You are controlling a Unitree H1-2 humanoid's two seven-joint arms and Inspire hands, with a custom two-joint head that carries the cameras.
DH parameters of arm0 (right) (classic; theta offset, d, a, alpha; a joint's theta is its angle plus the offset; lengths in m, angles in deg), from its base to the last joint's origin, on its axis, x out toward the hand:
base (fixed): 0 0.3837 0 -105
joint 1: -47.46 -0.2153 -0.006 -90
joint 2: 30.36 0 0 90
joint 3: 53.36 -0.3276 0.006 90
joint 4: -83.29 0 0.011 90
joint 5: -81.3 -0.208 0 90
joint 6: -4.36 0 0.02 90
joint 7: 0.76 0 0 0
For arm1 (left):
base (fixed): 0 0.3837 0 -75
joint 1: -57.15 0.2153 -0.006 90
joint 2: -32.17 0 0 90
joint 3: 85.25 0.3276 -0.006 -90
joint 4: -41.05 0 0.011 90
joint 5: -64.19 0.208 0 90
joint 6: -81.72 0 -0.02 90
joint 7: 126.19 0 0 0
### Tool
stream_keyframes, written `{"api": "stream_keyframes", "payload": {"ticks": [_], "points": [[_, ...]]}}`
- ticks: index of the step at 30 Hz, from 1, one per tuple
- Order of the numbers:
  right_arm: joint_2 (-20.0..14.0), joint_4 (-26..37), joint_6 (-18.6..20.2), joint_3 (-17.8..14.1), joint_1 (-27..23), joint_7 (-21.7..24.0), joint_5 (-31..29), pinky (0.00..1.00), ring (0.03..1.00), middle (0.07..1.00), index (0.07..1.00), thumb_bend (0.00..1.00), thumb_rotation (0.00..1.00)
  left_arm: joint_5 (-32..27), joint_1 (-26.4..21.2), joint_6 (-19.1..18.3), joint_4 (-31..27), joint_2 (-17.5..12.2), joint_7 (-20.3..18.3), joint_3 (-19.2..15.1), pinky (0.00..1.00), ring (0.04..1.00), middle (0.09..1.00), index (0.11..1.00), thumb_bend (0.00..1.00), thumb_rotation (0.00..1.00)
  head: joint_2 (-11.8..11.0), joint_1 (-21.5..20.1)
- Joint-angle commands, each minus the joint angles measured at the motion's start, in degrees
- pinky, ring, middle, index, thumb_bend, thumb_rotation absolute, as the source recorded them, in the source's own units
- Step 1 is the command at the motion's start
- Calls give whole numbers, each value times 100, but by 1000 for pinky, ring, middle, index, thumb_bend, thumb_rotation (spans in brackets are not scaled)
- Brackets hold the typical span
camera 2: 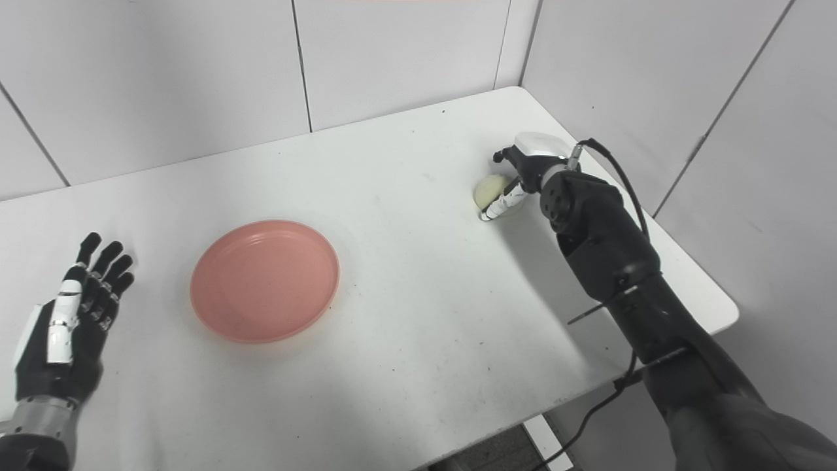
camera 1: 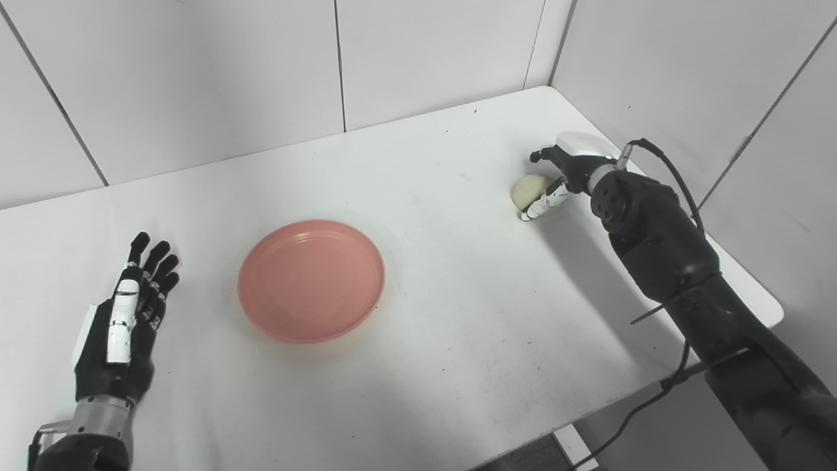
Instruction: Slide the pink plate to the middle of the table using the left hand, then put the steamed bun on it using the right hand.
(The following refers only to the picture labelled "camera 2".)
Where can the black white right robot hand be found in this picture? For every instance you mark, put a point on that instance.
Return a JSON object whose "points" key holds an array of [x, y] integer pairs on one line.
{"points": [[536, 154]]}

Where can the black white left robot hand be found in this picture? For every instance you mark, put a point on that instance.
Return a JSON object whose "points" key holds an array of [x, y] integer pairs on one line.
{"points": [[82, 347]]}

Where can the cream steamed bun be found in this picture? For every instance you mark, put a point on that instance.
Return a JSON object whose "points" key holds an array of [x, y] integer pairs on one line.
{"points": [[487, 190]]}

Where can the pink round plate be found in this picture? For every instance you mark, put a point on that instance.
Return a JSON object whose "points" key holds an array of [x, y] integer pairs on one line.
{"points": [[265, 281]]}

